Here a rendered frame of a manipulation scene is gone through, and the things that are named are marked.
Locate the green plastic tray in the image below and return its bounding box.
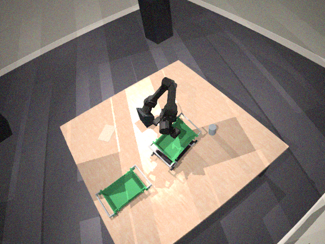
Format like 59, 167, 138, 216
148, 113, 202, 167

